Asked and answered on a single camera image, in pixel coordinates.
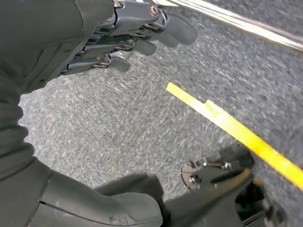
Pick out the chrome metal bar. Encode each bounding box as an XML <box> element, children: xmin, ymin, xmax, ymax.
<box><xmin>151</xmin><ymin>0</ymin><xmax>303</xmax><ymax>52</ymax></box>

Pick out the black robot foot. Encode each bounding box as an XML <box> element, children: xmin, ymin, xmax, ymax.
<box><xmin>94</xmin><ymin>144</ymin><xmax>288</xmax><ymax>227</ymax></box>

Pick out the yellow floor tape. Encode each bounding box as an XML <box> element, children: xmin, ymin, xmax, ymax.
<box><xmin>165</xmin><ymin>82</ymin><xmax>303</xmax><ymax>191</ymax></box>

